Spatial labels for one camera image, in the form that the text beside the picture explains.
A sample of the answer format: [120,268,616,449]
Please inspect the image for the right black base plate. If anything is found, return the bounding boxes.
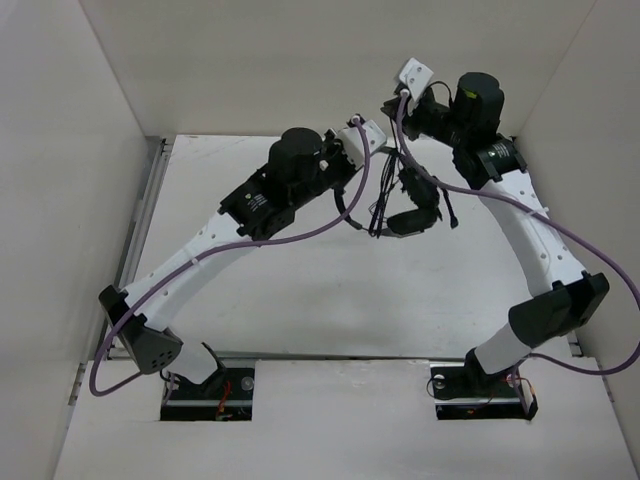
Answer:
[426,362,539,421]

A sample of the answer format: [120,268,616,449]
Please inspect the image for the black headphones with cable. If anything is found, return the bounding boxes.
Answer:
[344,147,459,238]

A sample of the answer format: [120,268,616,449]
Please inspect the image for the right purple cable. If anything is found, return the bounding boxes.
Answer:
[392,92,640,376]

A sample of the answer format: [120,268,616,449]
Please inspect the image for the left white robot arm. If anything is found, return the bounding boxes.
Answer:
[89,117,375,397]

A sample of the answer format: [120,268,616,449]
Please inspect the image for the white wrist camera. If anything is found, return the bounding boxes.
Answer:
[398,57,434,102]
[336,120,387,170]

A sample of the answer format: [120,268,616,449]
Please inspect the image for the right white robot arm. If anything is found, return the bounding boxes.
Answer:
[382,66,609,394]

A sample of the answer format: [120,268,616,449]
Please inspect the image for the purple cable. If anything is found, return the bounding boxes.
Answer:
[88,115,372,399]
[392,92,640,376]

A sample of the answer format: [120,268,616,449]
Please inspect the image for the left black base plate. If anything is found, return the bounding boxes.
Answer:
[160,361,255,422]

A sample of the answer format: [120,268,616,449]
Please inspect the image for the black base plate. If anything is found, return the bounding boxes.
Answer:
[426,362,539,421]
[160,361,255,422]

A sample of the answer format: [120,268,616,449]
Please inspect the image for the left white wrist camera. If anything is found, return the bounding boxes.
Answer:
[336,120,387,170]

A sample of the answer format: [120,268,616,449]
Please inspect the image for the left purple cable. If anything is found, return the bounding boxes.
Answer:
[88,115,372,399]

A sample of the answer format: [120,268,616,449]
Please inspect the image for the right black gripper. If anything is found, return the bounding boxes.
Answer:
[382,89,471,148]

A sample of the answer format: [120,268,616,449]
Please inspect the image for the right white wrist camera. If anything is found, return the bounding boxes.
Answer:
[398,57,434,102]

